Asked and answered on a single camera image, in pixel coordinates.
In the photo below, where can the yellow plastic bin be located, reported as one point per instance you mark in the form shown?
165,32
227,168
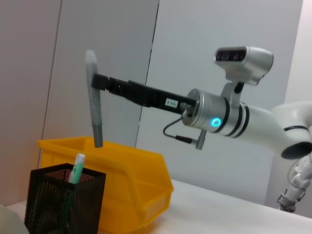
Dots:
136,175

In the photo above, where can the translucent green fruit plate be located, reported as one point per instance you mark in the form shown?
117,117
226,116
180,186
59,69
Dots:
11,220

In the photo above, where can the mint green retractable pen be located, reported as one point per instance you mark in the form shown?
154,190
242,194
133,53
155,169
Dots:
76,170

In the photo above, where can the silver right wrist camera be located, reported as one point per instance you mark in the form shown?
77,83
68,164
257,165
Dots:
243,63

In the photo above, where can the grey marker pen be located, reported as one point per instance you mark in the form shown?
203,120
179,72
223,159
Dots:
95,102

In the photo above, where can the black mesh pen holder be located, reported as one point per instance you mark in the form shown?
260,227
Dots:
63,202

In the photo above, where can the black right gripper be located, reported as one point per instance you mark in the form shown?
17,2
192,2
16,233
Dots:
156,96

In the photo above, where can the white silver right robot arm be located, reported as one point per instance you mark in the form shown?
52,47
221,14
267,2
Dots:
243,119

